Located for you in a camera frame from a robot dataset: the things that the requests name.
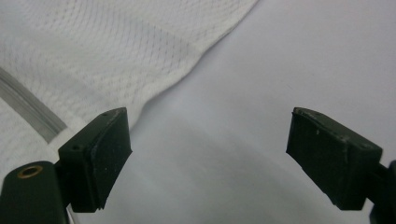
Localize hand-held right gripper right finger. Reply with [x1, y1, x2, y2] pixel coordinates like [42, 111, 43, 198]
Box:
[285, 106, 385, 211]

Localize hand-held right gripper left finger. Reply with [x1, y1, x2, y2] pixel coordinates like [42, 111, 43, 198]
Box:
[54, 106, 134, 214]

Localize white mesh garment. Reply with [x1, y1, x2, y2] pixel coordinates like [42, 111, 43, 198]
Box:
[0, 0, 260, 185]

